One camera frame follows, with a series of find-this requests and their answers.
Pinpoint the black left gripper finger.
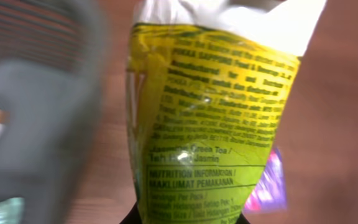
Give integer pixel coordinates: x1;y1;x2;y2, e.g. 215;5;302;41
119;202;142;224

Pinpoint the purple square packet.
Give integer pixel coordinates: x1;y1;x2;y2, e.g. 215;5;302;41
242;147;287;215

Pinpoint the green yellow drink pouch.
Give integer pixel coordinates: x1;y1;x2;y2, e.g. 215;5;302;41
127;0;326;224

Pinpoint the grey plastic mesh basket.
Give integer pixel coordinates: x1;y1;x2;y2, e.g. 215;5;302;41
0;0;107;223

